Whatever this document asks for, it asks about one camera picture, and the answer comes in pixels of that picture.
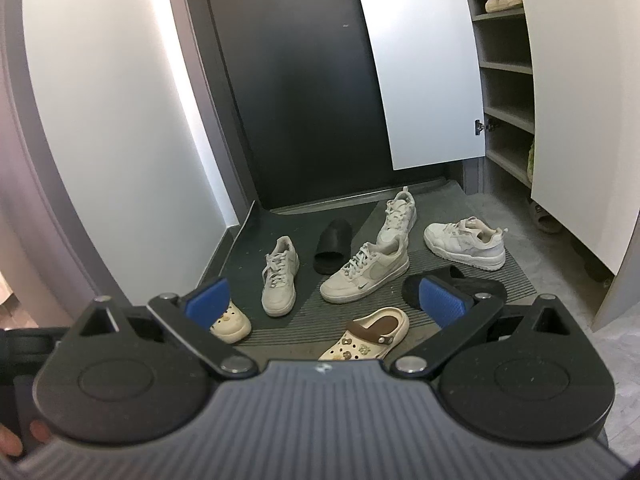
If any white sneaker with beige swoosh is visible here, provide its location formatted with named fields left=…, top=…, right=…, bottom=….
left=261, top=236, right=301, bottom=317
left=320, top=241, right=410, bottom=304

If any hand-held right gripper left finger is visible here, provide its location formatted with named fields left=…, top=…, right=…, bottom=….
left=62, top=276, right=255, bottom=377

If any two-tone grey door mat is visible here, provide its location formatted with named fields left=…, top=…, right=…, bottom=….
left=197, top=180, right=538, bottom=361

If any dark shoe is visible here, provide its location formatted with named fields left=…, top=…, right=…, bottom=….
left=570, top=232, right=618, bottom=286

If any cream clog with charms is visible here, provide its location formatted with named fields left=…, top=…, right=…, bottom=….
left=209, top=300, right=252, bottom=345
left=318, top=306, right=411, bottom=362

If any dark entry door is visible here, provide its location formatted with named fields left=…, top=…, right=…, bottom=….
left=200, top=0, right=468, bottom=211

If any tan sandal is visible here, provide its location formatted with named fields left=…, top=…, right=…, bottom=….
left=527, top=200, right=566, bottom=235

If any grey shoe cabinet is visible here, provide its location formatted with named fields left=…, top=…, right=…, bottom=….
left=457, top=0, right=640, bottom=333

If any chunky white sneaker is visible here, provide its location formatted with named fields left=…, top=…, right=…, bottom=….
left=424, top=216, right=508, bottom=272
left=376, top=186, right=417, bottom=248

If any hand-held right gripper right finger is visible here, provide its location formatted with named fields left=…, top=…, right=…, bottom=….
left=391, top=276, right=583, bottom=377

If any person's left hand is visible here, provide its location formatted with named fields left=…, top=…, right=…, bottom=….
left=0, top=420, right=51, bottom=462

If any black slide sandal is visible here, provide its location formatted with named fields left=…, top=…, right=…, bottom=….
left=313, top=219, right=355, bottom=275
left=401, top=265, right=507, bottom=311

